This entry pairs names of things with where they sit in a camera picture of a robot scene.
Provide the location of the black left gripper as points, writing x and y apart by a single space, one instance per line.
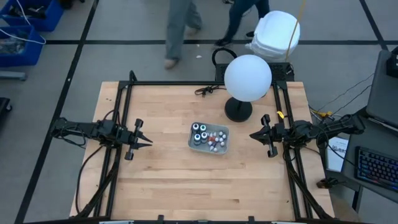
132 137

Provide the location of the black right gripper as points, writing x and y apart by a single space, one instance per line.
276 135

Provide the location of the grey plastic bin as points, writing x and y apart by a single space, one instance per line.
194 146

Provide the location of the blue bottle white cap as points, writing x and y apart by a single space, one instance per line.
197 137

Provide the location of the large black cap coloring bottle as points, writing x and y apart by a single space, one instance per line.
195 126

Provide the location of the dark bottle white cap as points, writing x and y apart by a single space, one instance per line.
204 135

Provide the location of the green bottle white cap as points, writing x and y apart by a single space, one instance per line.
203 127

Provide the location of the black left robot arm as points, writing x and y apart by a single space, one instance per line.
87 130

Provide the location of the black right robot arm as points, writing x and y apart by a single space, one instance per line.
326 127

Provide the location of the yellow tag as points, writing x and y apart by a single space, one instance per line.
280 114

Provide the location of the white globe lamp black base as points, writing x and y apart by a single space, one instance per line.
247 77

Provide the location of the white paper sheet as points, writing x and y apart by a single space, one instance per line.
335 158

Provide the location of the black clamp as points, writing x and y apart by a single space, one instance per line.
325 183

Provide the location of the grey desk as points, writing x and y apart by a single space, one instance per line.
357 140

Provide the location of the white lidded bucket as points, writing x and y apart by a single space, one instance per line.
273 31

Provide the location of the person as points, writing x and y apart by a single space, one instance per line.
175 28
236 18

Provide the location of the backlit black keyboard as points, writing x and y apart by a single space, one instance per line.
376 168

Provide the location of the blue plastic bin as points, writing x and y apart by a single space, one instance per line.
31 59
49 18

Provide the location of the grey metal bar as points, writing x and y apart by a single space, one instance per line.
12 75

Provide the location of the black desk device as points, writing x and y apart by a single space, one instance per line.
393 62

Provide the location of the black aluminium table frame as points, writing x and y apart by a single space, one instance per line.
174 83

